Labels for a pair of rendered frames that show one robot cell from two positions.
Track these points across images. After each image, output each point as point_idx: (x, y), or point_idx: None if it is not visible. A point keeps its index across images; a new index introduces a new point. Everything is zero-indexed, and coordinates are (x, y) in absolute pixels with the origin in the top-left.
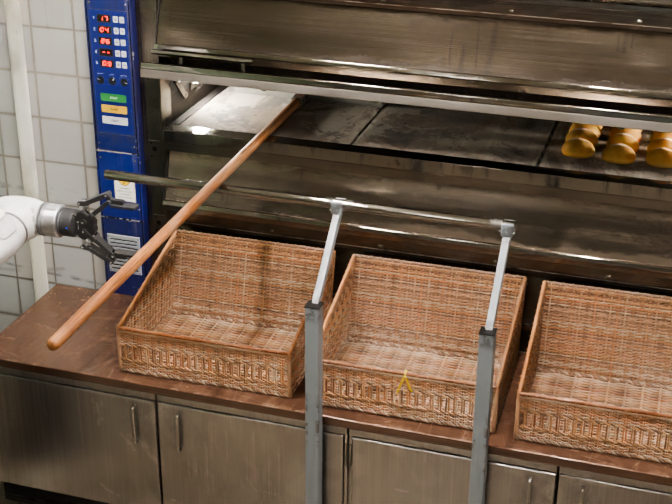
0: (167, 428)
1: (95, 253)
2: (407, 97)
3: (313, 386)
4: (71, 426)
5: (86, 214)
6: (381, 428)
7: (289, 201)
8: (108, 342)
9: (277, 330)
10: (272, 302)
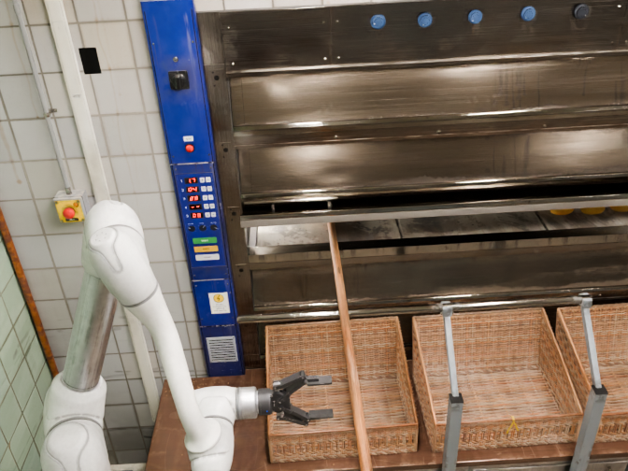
0: None
1: (291, 421)
2: (477, 208)
3: (453, 451)
4: None
5: (282, 393)
6: (498, 461)
7: (406, 313)
8: (243, 433)
9: (361, 382)
10: None
